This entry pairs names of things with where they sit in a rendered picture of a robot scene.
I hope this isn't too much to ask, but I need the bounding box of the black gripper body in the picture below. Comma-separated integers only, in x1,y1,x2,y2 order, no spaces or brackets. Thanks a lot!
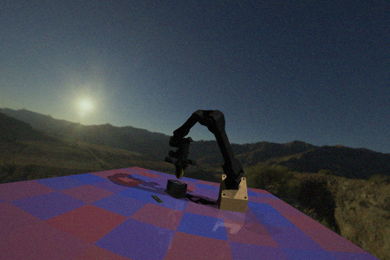
164,148,196,165

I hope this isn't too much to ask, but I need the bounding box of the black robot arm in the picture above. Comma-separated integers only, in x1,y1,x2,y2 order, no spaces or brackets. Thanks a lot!
169,110,244,190

